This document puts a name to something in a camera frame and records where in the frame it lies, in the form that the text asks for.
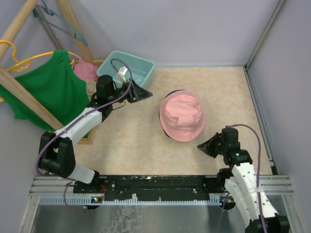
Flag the light teal plastic bin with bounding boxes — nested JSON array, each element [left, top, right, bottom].
[[97, 50, 155, 90]]

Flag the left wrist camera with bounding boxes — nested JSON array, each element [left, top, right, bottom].
[[118, 66, 128, 84]]

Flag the yellow hanger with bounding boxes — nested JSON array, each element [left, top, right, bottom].
[[0, 39, 82, 102]]

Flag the wooden clothes rack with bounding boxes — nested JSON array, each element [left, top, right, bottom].
[[0, 0, 107, 146]]

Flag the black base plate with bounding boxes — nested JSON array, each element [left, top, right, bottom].
[[73, 174, 229, 201]]

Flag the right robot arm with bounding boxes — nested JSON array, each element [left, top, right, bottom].
[[197, 125, 290, 233]]

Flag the dark blue bucket hat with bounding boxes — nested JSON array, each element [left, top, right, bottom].
[[158, 89, 183, 139]]

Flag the pink cloth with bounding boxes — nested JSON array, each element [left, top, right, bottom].
[[73, 60, 98, 82]]

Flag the pink hat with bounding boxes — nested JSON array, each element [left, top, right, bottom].
[[159, 90, 205, 142]]

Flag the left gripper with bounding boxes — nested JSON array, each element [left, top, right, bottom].
[[108, 78, 153, 104]]

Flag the aluminium rail frame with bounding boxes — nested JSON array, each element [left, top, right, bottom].
[[29, 174, 292, 207]]

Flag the grey-blue hanger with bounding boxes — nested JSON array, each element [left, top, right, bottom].
[[33, 4, 88, 47]]

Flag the green shirt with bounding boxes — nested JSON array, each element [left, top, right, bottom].
[[15, 50, 90, 126]]

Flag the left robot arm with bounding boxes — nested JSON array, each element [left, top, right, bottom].
[[36, 75, 153, 193]]

